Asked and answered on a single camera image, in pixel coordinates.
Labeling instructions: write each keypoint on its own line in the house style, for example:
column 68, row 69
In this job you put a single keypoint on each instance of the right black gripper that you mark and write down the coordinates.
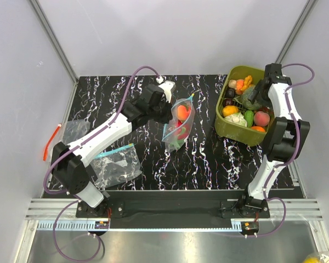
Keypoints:
column 255, row 95

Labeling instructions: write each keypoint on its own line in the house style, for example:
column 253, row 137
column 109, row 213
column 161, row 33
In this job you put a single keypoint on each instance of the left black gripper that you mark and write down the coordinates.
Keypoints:
column 166, row 118

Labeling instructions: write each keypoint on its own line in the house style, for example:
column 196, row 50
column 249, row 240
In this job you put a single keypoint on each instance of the peach toy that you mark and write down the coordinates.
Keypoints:
column 261, row 119
column 183, row 112

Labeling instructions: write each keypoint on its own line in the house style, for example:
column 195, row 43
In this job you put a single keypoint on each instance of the clear bag teal zipper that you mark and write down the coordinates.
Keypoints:
column 170, row 127

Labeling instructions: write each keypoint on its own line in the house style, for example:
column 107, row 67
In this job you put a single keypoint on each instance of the red dragon fruit toy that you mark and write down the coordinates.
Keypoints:
column 180, row 133

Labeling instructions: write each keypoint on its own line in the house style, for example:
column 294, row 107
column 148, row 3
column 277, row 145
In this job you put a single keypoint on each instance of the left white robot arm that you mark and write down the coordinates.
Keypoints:
column 70, row 162

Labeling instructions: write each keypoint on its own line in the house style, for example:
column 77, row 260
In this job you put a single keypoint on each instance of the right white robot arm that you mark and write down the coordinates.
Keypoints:
column 282, row 143

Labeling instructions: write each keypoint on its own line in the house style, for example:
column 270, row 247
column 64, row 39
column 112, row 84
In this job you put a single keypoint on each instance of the clear bag on stack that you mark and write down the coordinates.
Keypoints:
column 115, row 167

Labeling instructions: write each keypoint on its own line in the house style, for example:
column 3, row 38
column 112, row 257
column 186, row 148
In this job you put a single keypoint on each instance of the clear bag orange zipper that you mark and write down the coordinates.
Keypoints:
column 73, row 130

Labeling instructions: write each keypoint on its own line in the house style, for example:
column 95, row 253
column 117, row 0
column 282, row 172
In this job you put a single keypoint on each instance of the green cantaloupe melon toy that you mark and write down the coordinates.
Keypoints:
column 246, row 102

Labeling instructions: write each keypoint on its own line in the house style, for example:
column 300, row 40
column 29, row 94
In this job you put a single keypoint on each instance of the white cauliflower toy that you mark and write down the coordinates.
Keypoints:
column 237, row 118

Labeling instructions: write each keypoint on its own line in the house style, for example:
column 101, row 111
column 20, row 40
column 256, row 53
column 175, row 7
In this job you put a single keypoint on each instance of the olive green plastic bin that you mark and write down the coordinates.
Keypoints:
column 224, row 128

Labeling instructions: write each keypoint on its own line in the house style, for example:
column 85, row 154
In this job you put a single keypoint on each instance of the black marbled table mat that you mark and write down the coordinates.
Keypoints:
column 205, row 162

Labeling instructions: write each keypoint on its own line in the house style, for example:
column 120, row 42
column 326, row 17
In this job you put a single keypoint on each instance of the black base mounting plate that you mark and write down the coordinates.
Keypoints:
column 222, row 203

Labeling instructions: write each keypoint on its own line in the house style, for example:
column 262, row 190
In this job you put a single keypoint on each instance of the yellow lemon toy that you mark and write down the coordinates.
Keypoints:
column 312, row 259

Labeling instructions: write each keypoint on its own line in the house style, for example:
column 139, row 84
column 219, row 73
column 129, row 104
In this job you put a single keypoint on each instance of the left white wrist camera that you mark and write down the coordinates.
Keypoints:
column 167, row 86

